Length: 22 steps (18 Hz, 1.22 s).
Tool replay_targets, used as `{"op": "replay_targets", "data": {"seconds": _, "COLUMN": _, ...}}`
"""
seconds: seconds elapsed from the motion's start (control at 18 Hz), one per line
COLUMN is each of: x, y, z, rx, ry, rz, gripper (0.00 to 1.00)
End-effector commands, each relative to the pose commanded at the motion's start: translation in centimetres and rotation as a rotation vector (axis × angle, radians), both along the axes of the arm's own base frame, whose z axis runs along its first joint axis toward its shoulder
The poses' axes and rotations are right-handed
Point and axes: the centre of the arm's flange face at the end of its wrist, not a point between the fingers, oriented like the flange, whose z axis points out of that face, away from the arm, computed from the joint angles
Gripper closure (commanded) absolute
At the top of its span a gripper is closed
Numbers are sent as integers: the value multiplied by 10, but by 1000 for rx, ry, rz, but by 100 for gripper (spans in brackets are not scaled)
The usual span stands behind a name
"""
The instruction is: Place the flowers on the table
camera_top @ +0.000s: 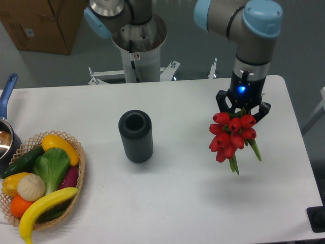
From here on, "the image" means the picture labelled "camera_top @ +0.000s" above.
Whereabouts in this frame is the white table leg right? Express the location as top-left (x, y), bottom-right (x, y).
top-left (301, 87), bottom-right (324, 136)

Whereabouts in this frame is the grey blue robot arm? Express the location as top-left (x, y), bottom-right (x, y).
top-left (84, 1), bottom-right (283, 121)

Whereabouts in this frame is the green bok choy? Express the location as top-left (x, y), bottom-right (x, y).
top-left (33, 148), bottom-right (70, 195)

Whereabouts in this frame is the white steamed bun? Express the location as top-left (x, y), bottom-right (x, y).
top-left (17, 174), bottom-right (46, 202)

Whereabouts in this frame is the yellow bell pepper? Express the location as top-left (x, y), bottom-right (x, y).
top-left (2, 172), bottom-right (30, 197)

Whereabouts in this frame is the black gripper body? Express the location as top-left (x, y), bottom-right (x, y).
top-left (229, 60), bottom-right (270, 112)

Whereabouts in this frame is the woven wicker basket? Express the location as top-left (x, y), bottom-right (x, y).
top-left (9, 131), bottom-right (85, 231)

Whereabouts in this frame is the dark grey ribbed vase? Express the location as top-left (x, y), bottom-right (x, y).
top-left (118, 110), bottom-right (153, 163)

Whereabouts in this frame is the red tulip bouquet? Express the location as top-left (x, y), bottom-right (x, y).
top-left (209, 108), bottom-right (262, 174)

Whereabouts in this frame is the purple eggplant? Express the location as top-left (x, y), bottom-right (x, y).
top-left (57, 166), bottom-right (79, 190)

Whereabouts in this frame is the black device at edge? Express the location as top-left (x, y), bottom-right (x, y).
top-left (306, 206), bottom-right (324, 233)

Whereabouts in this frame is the orange fruit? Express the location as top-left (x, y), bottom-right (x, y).
top-left (10, 195), bottom-right (33, 219)

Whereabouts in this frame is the dark green cucumber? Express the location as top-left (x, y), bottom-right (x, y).
top-left (1, 146), bottom-right (44, 179)

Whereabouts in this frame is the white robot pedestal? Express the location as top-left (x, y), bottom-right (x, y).
top-left (112, 14), bottom-right (167, 83)

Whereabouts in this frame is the brown cardboard box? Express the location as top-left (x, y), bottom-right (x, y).
top-left (1, 0), bottom-right (87, 55)

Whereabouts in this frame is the white metal base frame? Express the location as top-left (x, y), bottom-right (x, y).
top-left (88, 58), bottom-right (218, 85)

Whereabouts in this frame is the yellow banana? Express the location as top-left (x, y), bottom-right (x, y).
top-left (19, 187), bottom-right (79, 244)

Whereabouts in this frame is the blue handled saucepan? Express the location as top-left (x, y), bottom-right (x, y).
top-left (1, 73), bottom-right (21, 173)

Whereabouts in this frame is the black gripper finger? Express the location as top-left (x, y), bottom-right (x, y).
top-left (216, 89), bottom-right (238, 113)
top-left (250, 101), bottom-right (271, 123)

